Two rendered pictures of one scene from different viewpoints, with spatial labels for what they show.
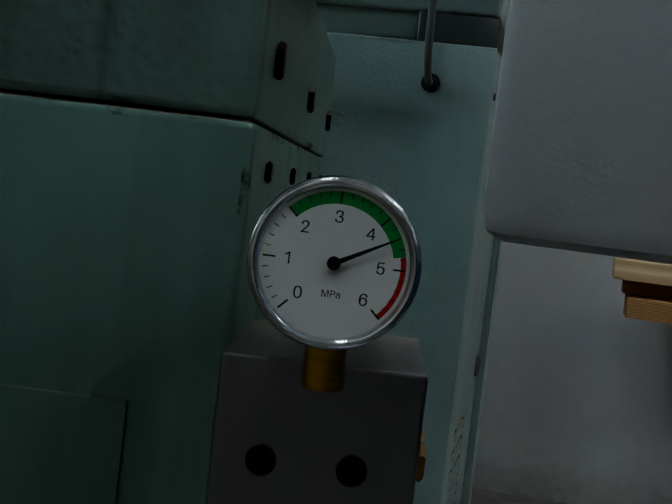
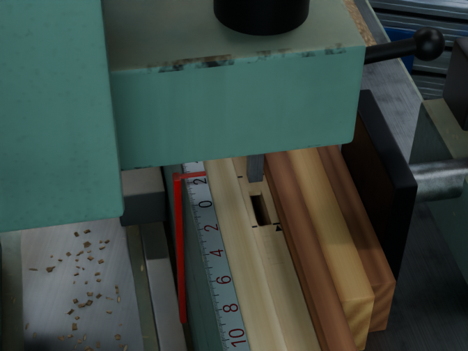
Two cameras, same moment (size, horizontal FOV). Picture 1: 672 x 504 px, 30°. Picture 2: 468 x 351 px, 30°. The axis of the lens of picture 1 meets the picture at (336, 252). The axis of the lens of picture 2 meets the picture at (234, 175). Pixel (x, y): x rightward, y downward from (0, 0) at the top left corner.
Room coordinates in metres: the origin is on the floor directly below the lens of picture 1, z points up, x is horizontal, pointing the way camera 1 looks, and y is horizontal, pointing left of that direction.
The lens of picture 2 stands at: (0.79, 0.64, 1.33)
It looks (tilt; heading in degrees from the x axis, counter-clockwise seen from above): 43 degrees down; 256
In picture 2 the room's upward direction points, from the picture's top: 1 degrees clockwise
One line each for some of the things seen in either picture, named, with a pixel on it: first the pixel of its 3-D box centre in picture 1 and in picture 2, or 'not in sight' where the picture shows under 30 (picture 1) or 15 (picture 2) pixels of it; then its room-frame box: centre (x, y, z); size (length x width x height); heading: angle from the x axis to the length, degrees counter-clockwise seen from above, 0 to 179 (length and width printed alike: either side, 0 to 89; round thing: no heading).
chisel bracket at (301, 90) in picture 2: not in sight; (223, 81); (0.70, 0.25, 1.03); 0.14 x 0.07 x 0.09; 178
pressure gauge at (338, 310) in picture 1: (332, 285); not in sight; (0.47, 0.00, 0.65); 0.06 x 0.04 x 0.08; 88
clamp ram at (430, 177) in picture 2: not in sight; (417, 183); (0.59, 0.28, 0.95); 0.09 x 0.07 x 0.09; 88
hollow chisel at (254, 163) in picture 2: not in sight; (255, 148); (0.68, 0.25, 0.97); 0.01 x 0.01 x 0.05; 88
